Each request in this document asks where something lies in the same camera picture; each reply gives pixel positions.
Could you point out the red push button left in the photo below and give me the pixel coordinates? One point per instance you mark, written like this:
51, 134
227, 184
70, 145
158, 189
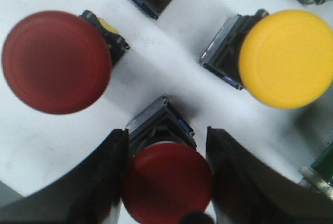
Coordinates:
60, 63

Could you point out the red mushroom push button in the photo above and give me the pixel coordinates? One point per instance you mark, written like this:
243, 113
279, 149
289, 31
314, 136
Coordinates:
166, 177

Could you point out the green conveyor belt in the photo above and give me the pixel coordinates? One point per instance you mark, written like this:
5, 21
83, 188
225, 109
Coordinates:
323, 164

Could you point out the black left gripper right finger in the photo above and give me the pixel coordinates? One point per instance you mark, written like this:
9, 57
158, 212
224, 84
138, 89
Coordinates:
246, 190

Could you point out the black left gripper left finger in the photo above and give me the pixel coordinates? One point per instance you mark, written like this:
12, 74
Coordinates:
89, 193

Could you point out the yellow mushroom push button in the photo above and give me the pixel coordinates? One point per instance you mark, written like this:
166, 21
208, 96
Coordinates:
284, 60

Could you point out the aluminium conveyor side rail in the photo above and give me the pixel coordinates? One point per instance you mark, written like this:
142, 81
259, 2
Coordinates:
312, 180

